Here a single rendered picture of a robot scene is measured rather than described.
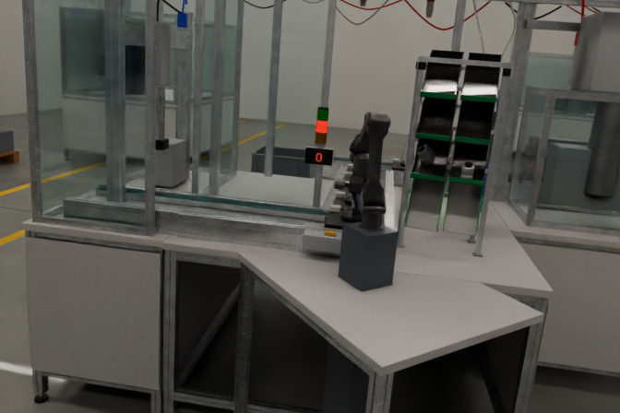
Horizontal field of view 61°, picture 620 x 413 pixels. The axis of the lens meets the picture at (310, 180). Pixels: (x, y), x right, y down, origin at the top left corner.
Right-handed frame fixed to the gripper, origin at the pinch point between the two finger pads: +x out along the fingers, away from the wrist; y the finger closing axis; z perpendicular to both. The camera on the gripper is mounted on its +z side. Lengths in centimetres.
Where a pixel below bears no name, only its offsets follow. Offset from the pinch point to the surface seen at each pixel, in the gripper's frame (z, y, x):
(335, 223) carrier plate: -1.5, -8.0, 11.8
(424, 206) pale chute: -8.8, 27.4, 2.3
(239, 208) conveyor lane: -20, -54, 16
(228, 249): 14, -48, 23
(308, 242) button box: 14.0, -16.4, 15.9
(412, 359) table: 73, 22, 24
